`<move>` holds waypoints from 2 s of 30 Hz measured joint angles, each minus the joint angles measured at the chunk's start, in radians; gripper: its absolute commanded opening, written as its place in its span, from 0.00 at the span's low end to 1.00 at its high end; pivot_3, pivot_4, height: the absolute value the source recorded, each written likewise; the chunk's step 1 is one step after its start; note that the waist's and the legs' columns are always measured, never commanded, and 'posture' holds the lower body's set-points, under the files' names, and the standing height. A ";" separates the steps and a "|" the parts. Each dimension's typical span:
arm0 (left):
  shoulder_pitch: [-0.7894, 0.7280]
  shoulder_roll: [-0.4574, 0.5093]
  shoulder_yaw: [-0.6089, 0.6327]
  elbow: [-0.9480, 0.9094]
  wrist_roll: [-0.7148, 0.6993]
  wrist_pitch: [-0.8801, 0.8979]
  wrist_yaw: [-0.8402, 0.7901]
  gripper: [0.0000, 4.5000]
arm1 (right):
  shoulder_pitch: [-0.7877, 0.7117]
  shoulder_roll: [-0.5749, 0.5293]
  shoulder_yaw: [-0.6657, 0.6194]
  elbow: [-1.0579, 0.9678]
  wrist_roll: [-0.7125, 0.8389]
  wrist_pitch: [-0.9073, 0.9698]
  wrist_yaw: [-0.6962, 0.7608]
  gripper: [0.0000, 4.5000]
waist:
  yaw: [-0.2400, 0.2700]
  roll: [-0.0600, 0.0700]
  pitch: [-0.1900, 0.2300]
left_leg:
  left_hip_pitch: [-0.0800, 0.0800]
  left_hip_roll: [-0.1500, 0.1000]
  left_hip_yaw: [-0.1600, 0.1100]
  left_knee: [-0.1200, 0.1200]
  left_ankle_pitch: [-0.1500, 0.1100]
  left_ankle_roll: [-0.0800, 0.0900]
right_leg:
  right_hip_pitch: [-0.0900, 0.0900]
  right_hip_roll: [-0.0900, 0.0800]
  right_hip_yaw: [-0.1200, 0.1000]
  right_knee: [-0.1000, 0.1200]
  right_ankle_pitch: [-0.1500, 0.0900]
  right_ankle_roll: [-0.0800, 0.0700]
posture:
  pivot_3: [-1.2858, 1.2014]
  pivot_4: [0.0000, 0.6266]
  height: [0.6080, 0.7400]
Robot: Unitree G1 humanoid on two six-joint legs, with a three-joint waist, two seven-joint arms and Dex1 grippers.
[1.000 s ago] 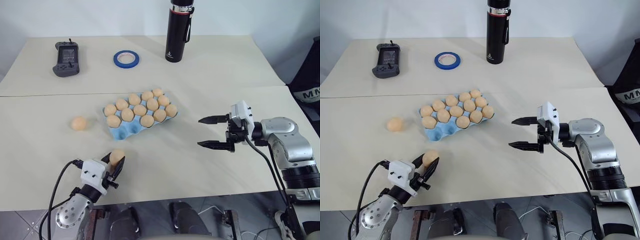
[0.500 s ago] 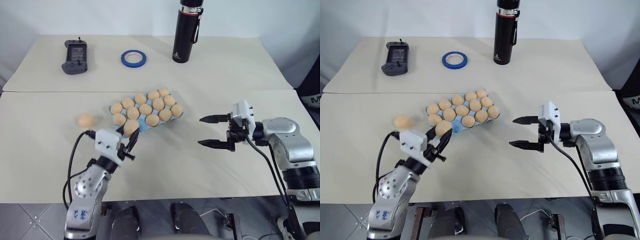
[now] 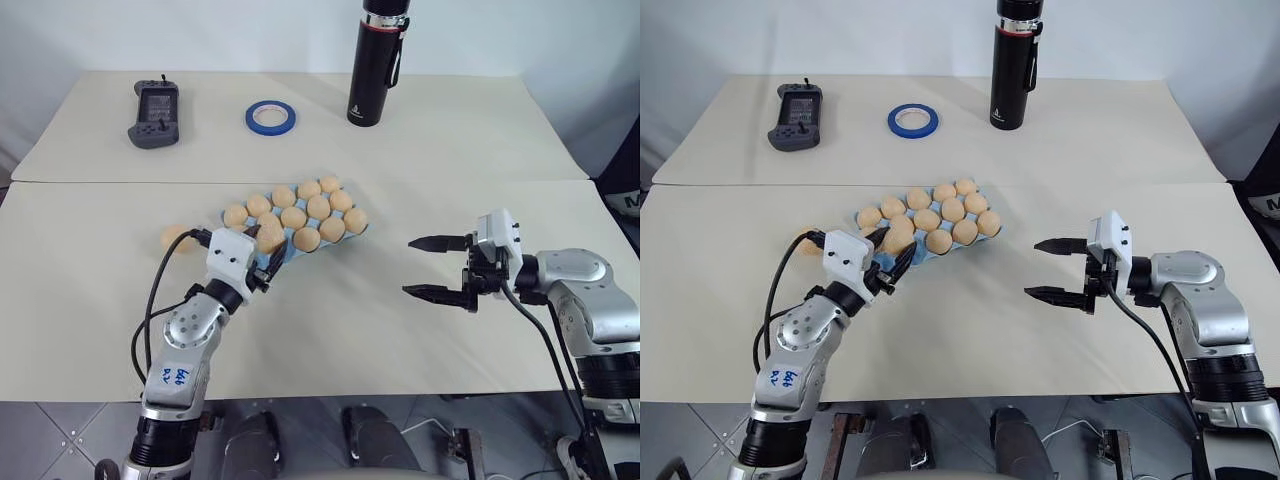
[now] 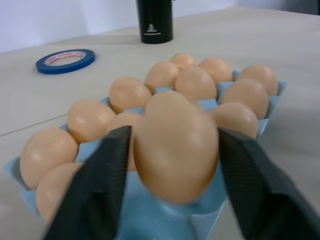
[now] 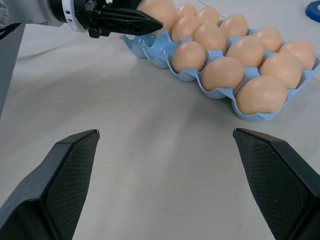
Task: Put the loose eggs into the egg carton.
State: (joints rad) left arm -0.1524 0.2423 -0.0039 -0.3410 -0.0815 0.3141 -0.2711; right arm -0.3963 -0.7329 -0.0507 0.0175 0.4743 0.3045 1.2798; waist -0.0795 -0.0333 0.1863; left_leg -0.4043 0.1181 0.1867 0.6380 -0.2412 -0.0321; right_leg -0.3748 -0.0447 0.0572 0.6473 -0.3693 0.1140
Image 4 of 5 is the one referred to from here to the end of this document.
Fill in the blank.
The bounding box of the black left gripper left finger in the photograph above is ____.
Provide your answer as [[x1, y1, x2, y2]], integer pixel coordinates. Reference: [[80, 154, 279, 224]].
[[41, 125, 133, 240]]

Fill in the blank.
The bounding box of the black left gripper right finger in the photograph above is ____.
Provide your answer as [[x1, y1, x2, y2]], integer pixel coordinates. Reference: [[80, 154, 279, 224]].
[[218, 126, 320, 240]]

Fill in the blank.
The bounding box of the light blue egg carton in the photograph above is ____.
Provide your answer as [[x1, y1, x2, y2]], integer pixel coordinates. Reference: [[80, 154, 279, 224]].
[[3, 69, 288, 240]]

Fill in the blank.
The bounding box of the blue tape roll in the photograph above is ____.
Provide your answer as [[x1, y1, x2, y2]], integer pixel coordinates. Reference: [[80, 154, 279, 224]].
[[34, 48, 96, 75]]

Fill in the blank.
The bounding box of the black cylinder with white logo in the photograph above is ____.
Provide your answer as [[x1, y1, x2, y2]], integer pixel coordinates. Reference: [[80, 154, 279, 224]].
[[136, 0, 174, 45]]

